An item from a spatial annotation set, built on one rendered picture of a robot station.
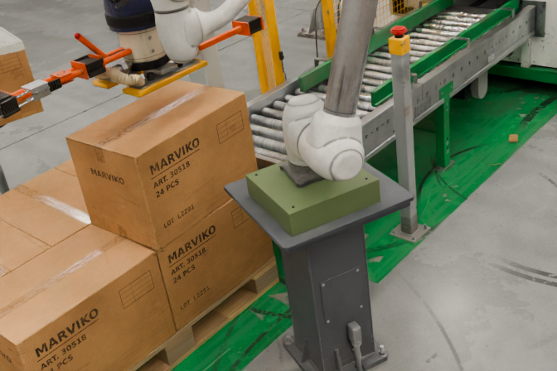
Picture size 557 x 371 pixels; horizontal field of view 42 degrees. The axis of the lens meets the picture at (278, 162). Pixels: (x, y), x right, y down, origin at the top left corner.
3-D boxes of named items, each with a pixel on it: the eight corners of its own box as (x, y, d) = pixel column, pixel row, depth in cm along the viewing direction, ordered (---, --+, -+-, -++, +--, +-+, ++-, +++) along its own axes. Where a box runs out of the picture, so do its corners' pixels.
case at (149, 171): (193, 159, 331) (176, 79, 313) (259, 178, 308) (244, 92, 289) (91, 224, 292) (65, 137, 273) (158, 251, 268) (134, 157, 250)
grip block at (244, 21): (248, 26, 277) (246, 14, 275) (264, 29, 272) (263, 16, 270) (233, 33, 272) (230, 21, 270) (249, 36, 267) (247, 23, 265)
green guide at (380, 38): (439, 2, 488) (439, -11, 484) (453, 3, 481) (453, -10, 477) (288, 89, 388) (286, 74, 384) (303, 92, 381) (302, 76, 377)
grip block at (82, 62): (92, 68, 261) (88, 52, 258) (108, 71, 254) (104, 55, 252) (73, 76, 255) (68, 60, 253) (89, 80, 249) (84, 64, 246)
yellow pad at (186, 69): (191, 61, 283) (188, 49, 280) (208, 65, 276) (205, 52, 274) (123, 93, 262) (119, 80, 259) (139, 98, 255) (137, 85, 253)
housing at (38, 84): (41, 90, 246) (37, 79, 244) (52, 94, 242) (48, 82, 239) (23, 98, 242) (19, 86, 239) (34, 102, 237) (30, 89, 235)
